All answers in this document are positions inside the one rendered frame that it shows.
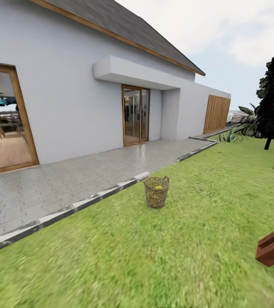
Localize wicker basket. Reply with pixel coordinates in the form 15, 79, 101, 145
144, 178, 169, 209

